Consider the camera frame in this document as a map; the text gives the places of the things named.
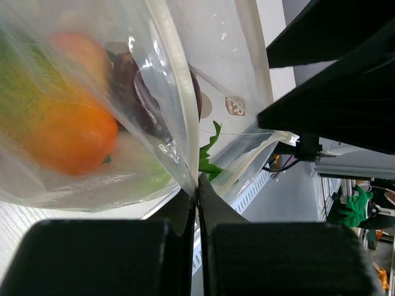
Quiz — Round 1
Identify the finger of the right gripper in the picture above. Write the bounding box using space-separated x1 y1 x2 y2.
257 20 394 154
267 1 394 68

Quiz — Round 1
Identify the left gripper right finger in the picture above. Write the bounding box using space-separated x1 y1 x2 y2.
197 175 381 295

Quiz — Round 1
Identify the orange peach toy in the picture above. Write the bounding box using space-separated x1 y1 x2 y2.
47 32 112 93

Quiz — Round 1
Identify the dark red apple toy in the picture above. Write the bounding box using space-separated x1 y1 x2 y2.
107 51 204 139

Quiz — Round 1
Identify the green leaf toy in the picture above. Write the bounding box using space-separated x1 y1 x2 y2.
198 120 223 181

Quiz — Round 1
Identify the orange green mango toy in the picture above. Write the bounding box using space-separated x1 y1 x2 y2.
1 24 118 176

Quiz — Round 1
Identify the clear zip top bag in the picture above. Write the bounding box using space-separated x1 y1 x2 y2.
1 1 299 212

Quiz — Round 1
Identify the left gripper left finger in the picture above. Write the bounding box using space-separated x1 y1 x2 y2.
1 191 196 295

